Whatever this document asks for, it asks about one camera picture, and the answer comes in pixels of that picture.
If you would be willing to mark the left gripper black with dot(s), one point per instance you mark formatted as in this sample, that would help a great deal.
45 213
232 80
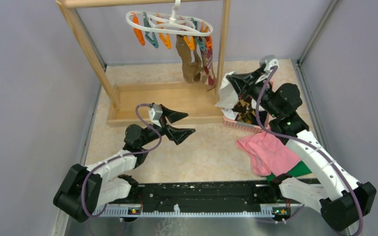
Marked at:
177 135

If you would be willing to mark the purple striped tan sock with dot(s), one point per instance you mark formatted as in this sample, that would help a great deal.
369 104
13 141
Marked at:
211 78

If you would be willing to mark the white sock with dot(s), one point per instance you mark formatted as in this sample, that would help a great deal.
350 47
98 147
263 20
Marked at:
228 97
229 114

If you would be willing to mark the pink cloth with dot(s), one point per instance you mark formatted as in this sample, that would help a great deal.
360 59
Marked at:
268 155

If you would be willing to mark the purple striped sock maroon cuff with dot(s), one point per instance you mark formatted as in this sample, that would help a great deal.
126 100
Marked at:
203 50

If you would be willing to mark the green cloth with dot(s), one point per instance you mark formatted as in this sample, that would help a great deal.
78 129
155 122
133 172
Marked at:
299 170

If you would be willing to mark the pink plastic basket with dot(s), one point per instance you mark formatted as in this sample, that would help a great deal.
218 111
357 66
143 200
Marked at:
243 126

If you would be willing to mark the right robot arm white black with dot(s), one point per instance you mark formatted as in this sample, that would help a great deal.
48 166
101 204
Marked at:
341 199

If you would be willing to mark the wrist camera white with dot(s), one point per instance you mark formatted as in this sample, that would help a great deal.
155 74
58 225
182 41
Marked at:
269 65
155 112

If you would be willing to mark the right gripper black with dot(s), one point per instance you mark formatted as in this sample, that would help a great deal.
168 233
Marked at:
244 84

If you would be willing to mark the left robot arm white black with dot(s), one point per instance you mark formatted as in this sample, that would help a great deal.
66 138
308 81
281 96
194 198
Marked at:
85 188

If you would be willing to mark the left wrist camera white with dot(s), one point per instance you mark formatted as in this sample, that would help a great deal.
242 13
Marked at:
155 112

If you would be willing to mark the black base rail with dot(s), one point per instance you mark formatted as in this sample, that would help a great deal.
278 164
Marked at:
205 199

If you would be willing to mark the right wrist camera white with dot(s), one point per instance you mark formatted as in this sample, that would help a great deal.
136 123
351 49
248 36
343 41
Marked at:
269 65

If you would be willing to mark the wooden clothes rack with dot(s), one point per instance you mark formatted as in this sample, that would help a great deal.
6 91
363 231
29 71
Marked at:
124 98

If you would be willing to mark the brown argyle sock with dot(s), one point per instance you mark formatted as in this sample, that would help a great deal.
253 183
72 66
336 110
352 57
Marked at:
245 111

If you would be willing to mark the white round clip hanger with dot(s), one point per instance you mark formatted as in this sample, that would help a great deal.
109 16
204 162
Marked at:
154 27

